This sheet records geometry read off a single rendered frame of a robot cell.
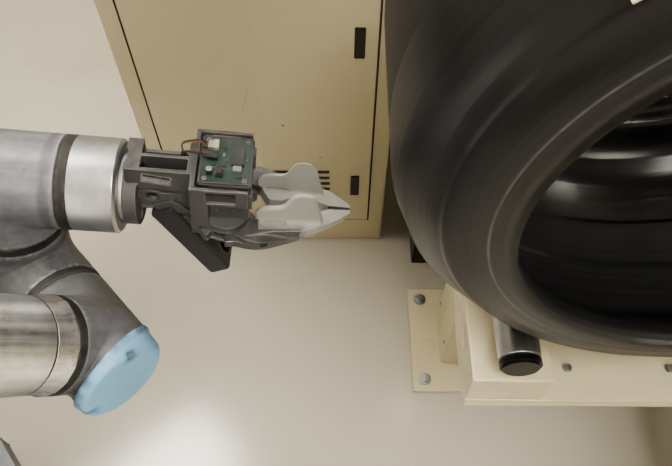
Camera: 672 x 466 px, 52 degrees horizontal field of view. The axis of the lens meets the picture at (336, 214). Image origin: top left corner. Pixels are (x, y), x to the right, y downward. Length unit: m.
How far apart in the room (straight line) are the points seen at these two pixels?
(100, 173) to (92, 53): 1.83
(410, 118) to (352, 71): 0.91
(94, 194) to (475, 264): 0.33
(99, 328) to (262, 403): 1.05
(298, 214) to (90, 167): 0.19
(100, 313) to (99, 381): 0.06
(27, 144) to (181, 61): 0.76
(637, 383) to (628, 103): 0.53
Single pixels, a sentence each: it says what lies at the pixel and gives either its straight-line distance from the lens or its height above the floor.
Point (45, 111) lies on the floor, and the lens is 2.33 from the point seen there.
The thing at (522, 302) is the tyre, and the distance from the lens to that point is 0.61.
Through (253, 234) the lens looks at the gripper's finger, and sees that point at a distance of 0.66.
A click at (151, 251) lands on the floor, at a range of 1.92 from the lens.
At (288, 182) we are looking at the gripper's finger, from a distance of 0.68.
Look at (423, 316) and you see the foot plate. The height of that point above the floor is 0.01.
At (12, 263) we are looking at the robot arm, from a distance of 0.74.
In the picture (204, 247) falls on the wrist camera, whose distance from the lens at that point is 0.72.
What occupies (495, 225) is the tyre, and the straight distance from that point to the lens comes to 0.50.
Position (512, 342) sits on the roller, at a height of 0.92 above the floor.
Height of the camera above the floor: 1.58
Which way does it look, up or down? 56 degrees down
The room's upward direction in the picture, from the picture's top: straight up
